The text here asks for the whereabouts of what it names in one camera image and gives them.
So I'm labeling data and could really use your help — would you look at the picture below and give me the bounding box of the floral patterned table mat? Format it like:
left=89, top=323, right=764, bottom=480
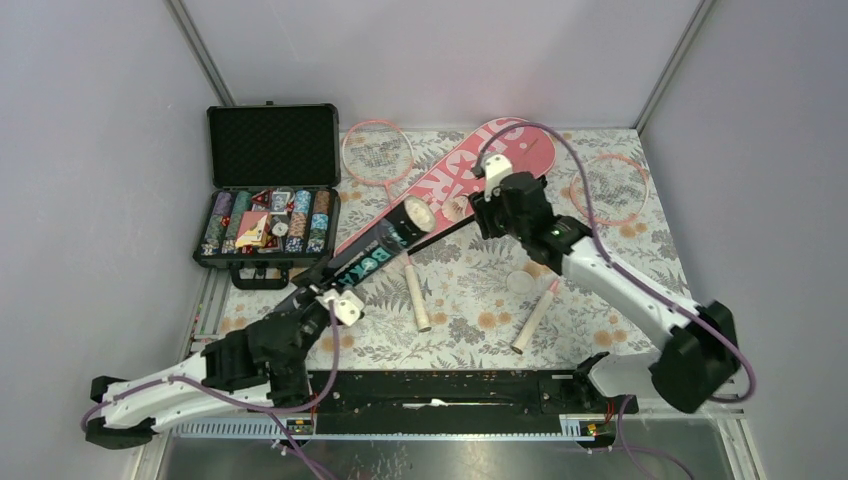
left=218, top=127, right=694, bottom=372

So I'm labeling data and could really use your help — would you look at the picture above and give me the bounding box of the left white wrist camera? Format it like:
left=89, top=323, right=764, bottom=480
left=329, top=290, right=365, bottom=327

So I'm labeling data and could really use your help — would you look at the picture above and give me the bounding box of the left pink badminton racket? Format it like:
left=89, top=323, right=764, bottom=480
left=340, top=119, right=433, bottom=334

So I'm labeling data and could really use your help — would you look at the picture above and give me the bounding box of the black shuttlecock tube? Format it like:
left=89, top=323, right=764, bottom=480
left=325, top=196, right=437, bottom=288

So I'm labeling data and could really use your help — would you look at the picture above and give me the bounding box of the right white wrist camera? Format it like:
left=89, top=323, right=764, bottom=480
left=482, top=154, right=513, bottom=202

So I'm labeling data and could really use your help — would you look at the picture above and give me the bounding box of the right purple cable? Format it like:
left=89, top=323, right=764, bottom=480
left=472, top=121, right=758, bottom=480

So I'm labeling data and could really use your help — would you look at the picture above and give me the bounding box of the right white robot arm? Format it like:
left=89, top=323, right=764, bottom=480
left=469, top=172, right=740, bottom=413

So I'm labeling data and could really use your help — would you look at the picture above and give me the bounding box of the playing card box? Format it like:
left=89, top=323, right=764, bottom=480
left=235, top=211, right=271, bottom=251

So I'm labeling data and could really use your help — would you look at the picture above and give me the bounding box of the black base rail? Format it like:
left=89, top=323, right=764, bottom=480
left=307, top=370, right=639, bottom=435

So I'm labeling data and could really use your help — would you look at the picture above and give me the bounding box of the purple cable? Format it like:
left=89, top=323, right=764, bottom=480
left=80, top=304, right=342, bottom=480
left=472, top=121, right=758, bottom=480

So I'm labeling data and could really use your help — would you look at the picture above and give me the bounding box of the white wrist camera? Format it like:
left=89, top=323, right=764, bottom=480
left=329, top=290, right=365, bottom=327
left=482, top=154, right=513, bottom=202

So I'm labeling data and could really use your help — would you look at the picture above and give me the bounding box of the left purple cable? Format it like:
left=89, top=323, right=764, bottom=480
left=80, top=304, right=342, bottom=480

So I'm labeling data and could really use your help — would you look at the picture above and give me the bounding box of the pink badminton racket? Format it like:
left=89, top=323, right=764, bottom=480
left=340, top=119, right=433, bottom=334
left=510, top=153, right=650, bottom=355

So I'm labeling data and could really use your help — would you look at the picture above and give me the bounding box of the right pink badminton racket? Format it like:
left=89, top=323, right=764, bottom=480
left=510, top=153, right=650, bottom=355

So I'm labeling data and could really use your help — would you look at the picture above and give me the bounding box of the shuttlecock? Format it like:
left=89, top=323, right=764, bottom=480
left=404, top=196, right=435, bottom=232
left=441, top=195, right=469, bottom=223

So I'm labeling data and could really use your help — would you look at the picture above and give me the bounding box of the pink racket cover bag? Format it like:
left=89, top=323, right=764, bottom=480
left=336, top=117, right=556, bottom=252

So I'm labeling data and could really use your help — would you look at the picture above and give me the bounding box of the black poker chip case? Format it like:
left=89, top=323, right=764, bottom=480
left=192, top=102, right=341, bottom=290

